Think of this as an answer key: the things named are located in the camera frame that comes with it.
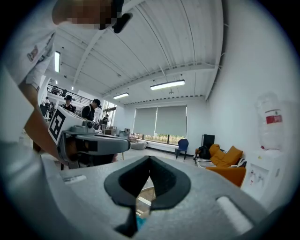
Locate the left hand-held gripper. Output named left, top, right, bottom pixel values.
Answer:
left=48, top=105, right=131, bottom=169

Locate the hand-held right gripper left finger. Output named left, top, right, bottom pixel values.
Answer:
left=43, top=155, right=151, bottom=240

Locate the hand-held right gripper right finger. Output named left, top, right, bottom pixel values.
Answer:
left=140, top=155, right=268, bottom=240

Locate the blue cloth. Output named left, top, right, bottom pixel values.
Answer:
left=136, top=215, right=147, bottom=232

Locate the person's left forearm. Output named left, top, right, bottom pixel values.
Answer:
left=18, top=81, right=63, bottom=163

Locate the round glass table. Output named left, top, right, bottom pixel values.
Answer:
left=135, top=175, right=157, bottom=217

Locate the person's left hand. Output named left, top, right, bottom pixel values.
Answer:
left=66, top=137, right=80, bottom=162

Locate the grey beanbag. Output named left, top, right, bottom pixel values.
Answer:
left=130, top=141, right=149, bottom=150

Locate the grey roller blind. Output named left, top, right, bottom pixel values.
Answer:
left=133, top=107, right=158, bottom=136
left=155, top=105, right=188, bottom=137

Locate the striped blanket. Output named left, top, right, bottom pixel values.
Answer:
left=195, top=157, right=217, bottom=168

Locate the long ceiling light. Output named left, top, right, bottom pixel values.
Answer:
left=150, top=79, right=186, bottom=91
left=54, top=51, right=61, bottom=73
left=112, top=92, right=130, bottom=100

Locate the orange sofa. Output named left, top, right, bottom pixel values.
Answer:
left=195, top=144, right=247, bottom=188

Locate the black backpack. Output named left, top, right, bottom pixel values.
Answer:
left=198, top=145, right=211, bottom=160

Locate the black mezzanine railing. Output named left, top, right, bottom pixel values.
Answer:
left=46, top=83, right=94, bottom=104

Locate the blue chair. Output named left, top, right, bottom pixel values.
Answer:
left=174, top=138, right=189, bottom=162

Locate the black cabinet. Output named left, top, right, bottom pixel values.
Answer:
left=202, top=134, right=216, bottom=150

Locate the white water dispenser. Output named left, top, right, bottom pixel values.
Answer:
left=241, top=149, right=289, bottom=207

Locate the person's white t-shirt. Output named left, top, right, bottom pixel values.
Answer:
left=0, top=21, right=60, bottom=88

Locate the person's head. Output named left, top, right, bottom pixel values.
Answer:
left=51, top=0, right=118, bottom=30

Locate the black head-mounted camera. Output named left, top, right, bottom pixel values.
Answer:
left=112, top=0, right=134, bottom=34

